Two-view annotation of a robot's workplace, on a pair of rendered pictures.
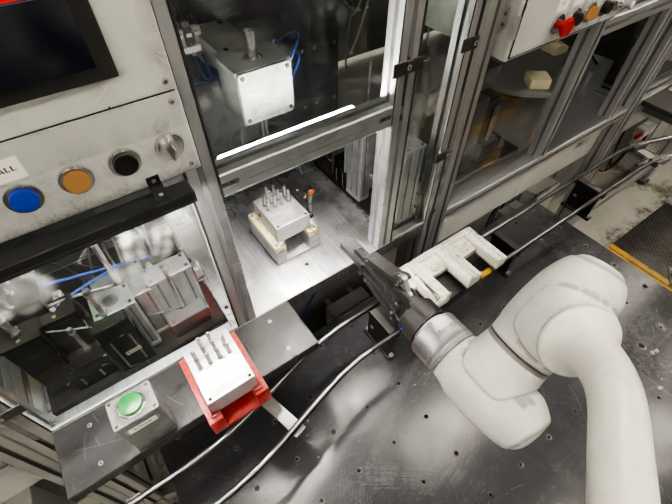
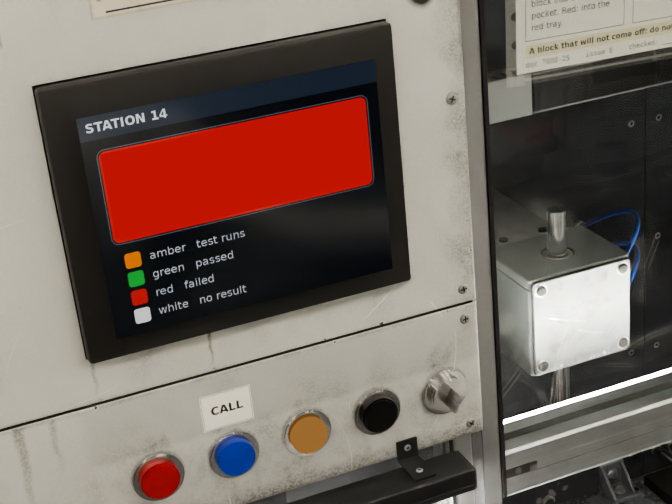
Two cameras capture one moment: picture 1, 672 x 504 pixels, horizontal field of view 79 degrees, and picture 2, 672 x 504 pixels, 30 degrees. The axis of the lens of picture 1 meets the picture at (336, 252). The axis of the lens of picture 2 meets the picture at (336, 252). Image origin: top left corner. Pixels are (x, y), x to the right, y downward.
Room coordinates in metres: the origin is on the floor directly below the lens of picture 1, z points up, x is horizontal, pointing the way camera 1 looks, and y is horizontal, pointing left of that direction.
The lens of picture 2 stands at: (-0.40, 0.07, 1.94)
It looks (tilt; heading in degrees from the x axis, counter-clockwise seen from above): 24 degrees down; 15
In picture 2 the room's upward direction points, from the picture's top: 6 degrees counter-clockwise
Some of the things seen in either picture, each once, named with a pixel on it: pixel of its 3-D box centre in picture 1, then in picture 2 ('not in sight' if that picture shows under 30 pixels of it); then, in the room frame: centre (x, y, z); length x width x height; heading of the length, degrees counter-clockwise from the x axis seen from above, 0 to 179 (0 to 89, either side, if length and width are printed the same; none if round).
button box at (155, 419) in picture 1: (141, 411); not in sight; (0.27, 0.37, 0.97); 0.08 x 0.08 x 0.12; 35
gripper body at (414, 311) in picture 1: (410, 309); not in sight; (0.38, -0.13, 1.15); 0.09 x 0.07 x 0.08; 35
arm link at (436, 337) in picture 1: (440, 340); not in sight; (0.32, -0.17, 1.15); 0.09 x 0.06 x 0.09; 125
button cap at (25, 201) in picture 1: (23, 198); (233, 453); (0.36, 0.37, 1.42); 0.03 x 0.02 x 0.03; 125
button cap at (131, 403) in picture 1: (131, 404); not in sight; (0.26, 0.36, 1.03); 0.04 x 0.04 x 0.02
